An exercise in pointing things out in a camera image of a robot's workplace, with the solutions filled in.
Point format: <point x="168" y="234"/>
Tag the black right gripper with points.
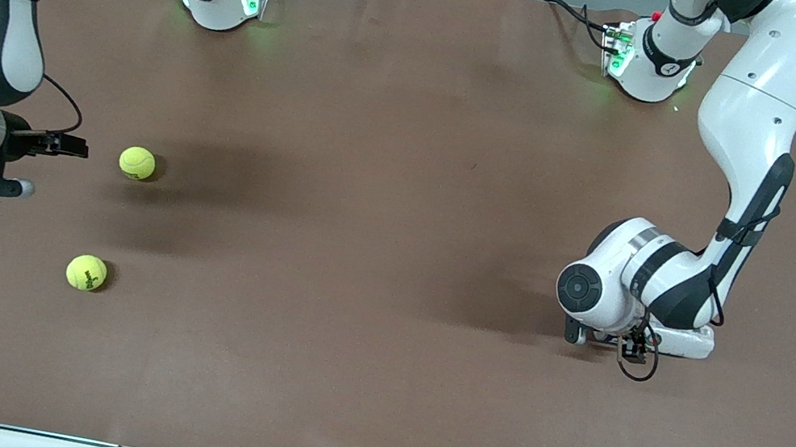
<point x="18" y="135"/>

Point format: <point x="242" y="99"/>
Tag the yellow tennis ball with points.
<point x="137" y="163"/>
<point x="86" y="273"/>

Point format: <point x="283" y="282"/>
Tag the clear tennis ball can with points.
<point x="696" y="343"/>

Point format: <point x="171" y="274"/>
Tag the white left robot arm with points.
<point x="753" y="114"/>

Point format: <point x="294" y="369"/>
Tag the brown table cover sheet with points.
<point x="370" y="382"/>

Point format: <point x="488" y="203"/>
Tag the silver left base connector box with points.
<point x="614" y="40"/>

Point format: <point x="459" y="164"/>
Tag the small red knob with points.
<point x="656" y="16"/>

